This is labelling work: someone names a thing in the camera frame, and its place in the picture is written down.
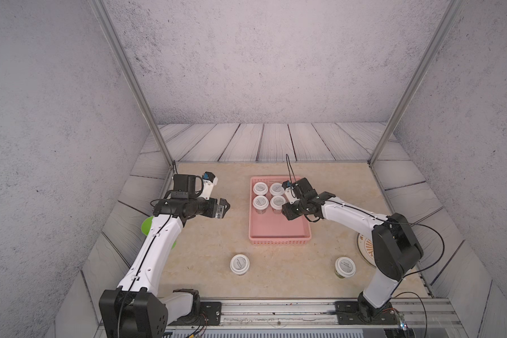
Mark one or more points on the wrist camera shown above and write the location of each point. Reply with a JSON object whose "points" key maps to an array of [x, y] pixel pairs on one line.
{"points": [[209, 181], [289, 192]]}

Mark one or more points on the aluminium frame post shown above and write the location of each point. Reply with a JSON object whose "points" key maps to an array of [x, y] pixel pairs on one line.
{"points": [[431, 50], [114, 42]]}

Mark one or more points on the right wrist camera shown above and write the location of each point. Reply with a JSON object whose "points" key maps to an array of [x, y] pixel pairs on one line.
{"points": [[289, 192]]}

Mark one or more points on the orange patterned plate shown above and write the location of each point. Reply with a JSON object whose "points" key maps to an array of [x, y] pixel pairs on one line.
{"points": [[365, 247]]}

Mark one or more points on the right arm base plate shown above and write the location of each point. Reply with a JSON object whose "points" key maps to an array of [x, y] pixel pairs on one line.
{"points": [[362, 313]]}

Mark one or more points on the pink perforated plastic basket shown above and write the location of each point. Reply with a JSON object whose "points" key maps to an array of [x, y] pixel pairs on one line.
{"points": [[267, 223]]}

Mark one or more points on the right aluminium frame post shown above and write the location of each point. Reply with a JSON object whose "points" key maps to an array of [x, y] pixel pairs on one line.
{"points": [[431, 50]]}

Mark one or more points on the yogurt cup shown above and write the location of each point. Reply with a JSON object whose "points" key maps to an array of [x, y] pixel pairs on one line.
{"points": [[276, 189], [345, 267], [239, 264], [277, 203], [260, 203], [260, 189]]}

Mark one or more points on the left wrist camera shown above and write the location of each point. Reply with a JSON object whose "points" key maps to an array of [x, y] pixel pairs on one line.
{"points": [[209, 181]]}

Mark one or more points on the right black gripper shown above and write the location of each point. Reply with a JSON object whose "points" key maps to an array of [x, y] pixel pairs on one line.
{"points": [[287, 212]]}

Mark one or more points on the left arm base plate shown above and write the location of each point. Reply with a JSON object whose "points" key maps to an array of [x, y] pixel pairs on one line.
{"points": [[209, 314]]}

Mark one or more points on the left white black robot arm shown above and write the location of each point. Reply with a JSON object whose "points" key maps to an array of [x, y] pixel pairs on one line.
{"points": [[133, 309]]}

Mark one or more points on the green plastic cup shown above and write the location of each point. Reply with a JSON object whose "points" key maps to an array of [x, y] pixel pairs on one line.
{"points": [[147, 226]]}

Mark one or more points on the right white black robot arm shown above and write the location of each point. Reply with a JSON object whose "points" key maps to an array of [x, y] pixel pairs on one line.
{"points": [[396, 248]]}

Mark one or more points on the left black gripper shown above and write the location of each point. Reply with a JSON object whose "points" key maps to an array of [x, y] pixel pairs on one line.
{"points": [[211, 211]]}

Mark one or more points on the left aluminium frame post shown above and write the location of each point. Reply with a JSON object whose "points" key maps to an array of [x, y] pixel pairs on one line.
{"points": [[114, 42]]}

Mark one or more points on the aluminium front rail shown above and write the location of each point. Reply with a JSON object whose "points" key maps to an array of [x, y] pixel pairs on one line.
{"points": [[303, 317]]}

